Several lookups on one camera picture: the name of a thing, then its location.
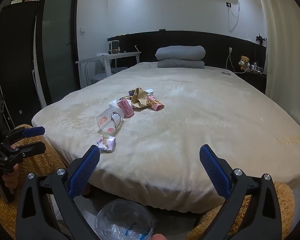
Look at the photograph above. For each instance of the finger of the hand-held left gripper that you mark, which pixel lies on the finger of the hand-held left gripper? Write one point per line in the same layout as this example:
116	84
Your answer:
33	131
32	148

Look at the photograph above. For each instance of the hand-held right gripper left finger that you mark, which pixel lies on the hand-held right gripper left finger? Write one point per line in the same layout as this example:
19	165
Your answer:
85	172

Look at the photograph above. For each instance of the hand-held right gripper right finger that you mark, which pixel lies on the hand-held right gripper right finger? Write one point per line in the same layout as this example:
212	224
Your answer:
215	172

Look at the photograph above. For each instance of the clear red-print plastic bag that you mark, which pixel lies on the clear red-print plastic bag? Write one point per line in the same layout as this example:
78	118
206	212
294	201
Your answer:
107	122

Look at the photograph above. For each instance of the brown paper bag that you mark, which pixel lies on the brown paper bag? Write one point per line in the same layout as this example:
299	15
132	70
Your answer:
140	97

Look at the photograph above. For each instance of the person's left hand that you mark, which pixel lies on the person's left hand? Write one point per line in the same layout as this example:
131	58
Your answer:
8	180

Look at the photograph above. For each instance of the shaggy tan rug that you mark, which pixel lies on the shaggy tan rug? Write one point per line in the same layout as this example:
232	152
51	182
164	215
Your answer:
47	160

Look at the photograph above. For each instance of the round bed leg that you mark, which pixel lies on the round bed leg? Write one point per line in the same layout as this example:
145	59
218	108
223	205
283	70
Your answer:
86	192

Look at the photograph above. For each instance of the small pink green wrapper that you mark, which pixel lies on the small pink green wrapper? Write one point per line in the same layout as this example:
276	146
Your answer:
107	143

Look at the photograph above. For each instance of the cream fleece bed blanket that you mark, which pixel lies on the cream fleece bed blanket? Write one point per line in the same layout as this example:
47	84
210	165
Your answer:
190	120

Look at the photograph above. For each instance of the pink packet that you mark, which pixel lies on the pink packet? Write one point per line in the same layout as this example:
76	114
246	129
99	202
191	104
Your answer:
126	108

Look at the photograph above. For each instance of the black wardrobe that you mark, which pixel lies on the black wardrobe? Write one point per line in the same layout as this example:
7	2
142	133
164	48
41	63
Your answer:
15	55

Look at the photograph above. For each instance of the dark printed wrapper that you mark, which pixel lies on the dark printed wrapper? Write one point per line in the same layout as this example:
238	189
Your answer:
125	98

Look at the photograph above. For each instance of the pink cookie wrapper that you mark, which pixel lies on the pink cookie wrapper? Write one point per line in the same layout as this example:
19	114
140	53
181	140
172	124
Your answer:
153	103

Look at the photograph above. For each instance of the frosted glass door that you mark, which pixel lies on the frosted glass door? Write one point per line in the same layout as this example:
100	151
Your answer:
60	42

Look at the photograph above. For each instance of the eyeglasses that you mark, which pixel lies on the eyeglasses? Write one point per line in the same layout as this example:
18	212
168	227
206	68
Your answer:
225	73

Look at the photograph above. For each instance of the white desk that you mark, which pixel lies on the white desk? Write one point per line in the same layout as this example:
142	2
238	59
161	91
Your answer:
102	58

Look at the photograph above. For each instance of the black nightstand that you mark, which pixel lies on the black nightstand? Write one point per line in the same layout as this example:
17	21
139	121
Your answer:
255	80

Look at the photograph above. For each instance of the white chair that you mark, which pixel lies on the white chair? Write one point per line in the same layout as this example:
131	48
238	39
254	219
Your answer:
102	54

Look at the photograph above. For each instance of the small white box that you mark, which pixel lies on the small white box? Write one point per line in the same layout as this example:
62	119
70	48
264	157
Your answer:
150	91

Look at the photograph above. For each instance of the brown teddy bear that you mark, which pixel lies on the brown teddy bear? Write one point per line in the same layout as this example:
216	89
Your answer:
244	62

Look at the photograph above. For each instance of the grey folded quilt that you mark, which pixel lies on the grey folded quilt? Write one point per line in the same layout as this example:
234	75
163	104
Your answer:
180	63
180	52

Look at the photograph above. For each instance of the black headboard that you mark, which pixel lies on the black headboard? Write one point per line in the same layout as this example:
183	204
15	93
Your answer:
185	38

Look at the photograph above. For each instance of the dark ornament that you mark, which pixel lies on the dark ornament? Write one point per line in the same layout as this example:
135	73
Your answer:
261	39

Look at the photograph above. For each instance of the cream curtain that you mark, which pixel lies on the cream curtain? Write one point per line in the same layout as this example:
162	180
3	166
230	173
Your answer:
285	42

